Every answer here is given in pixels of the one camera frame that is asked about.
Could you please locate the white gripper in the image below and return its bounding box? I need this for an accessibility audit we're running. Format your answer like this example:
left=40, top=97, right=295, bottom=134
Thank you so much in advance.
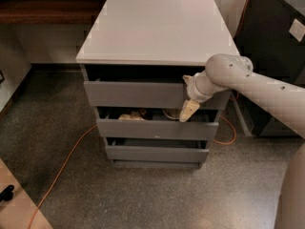
left=179, top=71, right=226, bottom=122

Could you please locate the grey top drawer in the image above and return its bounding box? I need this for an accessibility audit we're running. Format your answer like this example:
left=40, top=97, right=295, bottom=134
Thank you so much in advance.
left=83, top=75, right=232, bottom=111

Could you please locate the grey drawer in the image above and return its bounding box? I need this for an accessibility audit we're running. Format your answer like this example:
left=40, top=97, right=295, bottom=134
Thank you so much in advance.
left=83, top=75, right=232, bottom=111
left=105, top=137, right=209, bottom=163
left=96, top=109, right=218, bottom=140

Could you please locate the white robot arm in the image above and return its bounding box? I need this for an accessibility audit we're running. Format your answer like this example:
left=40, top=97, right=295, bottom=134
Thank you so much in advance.
left=179, top=54, right=305, bottom=229

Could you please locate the round bowl in drawer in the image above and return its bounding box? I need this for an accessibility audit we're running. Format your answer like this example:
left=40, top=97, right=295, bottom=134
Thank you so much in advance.
left=163, top=109, right=180, bottom=120

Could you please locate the tan object in drawer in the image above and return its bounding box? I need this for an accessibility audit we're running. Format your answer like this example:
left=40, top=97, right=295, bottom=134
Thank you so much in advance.
left=119, top=111, right=143, bottom=121

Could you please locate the grey drawer cabinet white top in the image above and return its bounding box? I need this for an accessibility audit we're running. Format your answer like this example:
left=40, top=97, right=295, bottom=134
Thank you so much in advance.
left=76, top=0, right=238, bottom=168

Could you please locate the grey middle drawer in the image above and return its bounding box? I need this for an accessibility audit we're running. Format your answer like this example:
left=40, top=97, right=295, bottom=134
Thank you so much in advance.
left=96, top=109, right=218, bottom=140

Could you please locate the grey bottom drawer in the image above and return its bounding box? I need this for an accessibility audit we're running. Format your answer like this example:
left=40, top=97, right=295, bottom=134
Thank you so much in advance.
left=105, top=137, right=209, bottom=163

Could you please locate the black cabinet on right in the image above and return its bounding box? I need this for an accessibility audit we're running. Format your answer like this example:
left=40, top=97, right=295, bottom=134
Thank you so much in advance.
left=234, top=0, right=305, bottom=137

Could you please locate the white label on cabinet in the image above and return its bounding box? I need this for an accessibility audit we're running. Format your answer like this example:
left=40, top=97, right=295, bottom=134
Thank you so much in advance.
left=289, top=19, right=305, bottom=42

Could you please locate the dark wooden bench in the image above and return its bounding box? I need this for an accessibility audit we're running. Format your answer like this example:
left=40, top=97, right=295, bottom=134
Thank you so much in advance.
left=0, top=0, right=107, bottom=25

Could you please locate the orange extension cable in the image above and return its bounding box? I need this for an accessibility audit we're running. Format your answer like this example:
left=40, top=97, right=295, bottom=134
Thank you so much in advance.
left=27, top=0, right=261, bottom=229

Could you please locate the black handle bottom left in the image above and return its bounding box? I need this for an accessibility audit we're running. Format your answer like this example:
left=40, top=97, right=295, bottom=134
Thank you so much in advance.
left=0, top=184, right=14, bottom=202

